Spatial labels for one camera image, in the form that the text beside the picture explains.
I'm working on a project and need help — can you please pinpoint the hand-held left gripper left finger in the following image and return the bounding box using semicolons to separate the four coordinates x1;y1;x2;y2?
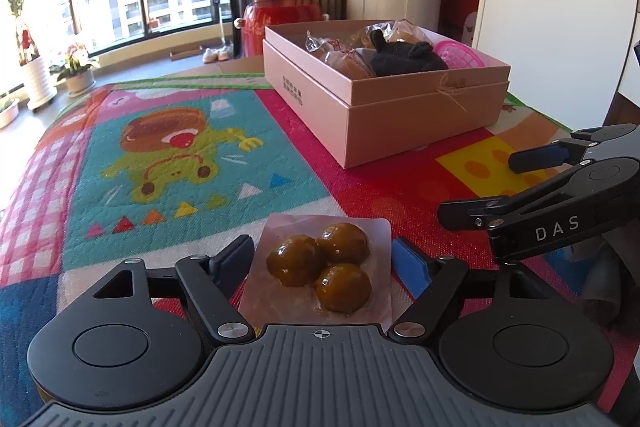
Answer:
94;234;257;344

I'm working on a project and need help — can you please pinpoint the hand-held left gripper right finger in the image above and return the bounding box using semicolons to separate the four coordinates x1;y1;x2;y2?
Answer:
390;237;546;343

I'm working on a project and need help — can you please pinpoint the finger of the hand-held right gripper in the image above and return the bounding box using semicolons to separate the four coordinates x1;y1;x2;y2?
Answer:
508;123;640;174
437;157;640;228

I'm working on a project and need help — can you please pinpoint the packet of three brown balls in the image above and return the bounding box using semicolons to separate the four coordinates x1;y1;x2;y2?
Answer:
237;213;393;325

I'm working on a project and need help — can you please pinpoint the pink cardboard box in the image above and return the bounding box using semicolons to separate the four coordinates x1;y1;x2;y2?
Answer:
263;19;512;168

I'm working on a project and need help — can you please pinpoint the pink plastic basket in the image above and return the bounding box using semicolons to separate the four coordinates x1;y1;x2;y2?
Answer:
432;38;481;68

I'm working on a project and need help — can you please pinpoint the black plush toy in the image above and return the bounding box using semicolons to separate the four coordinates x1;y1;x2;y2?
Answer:
367;29;448;76

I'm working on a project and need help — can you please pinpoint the bread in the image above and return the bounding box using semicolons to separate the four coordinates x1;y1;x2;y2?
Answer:
392;19;433;45
332;48;376;78
305;32;351;68
350;23;396;50

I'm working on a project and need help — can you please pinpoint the colourful printed play mat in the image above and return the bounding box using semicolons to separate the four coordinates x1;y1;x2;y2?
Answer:
0;74;640;427

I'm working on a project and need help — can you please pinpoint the red plastic stool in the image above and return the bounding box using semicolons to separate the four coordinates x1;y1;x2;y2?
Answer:
235;0;331;58

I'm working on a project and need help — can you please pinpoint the potted orchid plant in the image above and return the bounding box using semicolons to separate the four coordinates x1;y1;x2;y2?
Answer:
50;42;101;98

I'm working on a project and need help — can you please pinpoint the potted tree in white pot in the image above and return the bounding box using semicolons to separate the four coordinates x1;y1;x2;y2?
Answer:
0;0;58;110

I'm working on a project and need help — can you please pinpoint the white planter with sprouts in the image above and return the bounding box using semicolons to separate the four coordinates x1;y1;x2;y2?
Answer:
0;97;21;128

